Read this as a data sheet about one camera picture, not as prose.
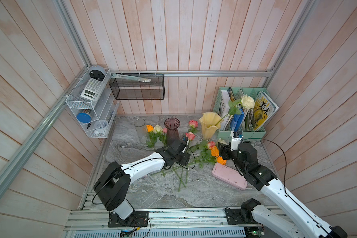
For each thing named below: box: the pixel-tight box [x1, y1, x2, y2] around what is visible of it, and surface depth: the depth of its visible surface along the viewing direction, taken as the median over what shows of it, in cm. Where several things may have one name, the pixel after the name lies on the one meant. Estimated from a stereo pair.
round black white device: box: [89, 65, 107, 82], surface depth 83 cm
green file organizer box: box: [212, 86, 270, 139], surface depth 100 cm
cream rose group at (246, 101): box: [215, 94, 256, 127], surface depth 77 cm
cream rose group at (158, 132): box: [151, 124, 165, 143], surface depth 109 cm
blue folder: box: [230, 107, 245, 132], surface depth 97 cm
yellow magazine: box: [252, 90, 280, 131], surface depth 100 cm
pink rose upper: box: [188, 119, 199, 130], surface depth 113 cm
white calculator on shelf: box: [79, 77, 105, 102], surface depth 79 cm
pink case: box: [211, 162, 248, 191], surface depth 89 cm
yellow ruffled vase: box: [198, 112, 224, 141], surface depth 94 cm
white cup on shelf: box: [93, 119, 109, 135], surface depth 93 cm
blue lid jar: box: [76, 109, 92, 123], surface depth 79 cm
